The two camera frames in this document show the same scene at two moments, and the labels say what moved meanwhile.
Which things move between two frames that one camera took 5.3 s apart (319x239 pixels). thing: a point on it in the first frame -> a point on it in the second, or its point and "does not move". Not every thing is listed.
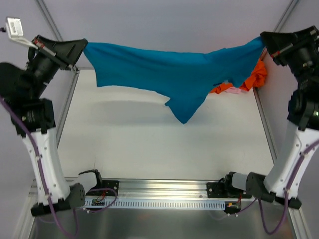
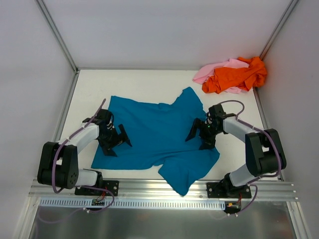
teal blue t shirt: x=184 y=79 -> x=157 y=134
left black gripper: x=53 y=53 -> x=115 y=140
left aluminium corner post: x=42 y=4 does not move
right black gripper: x=287 y=50 -> x=202 y=133
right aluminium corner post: x=285 y=16 does not move
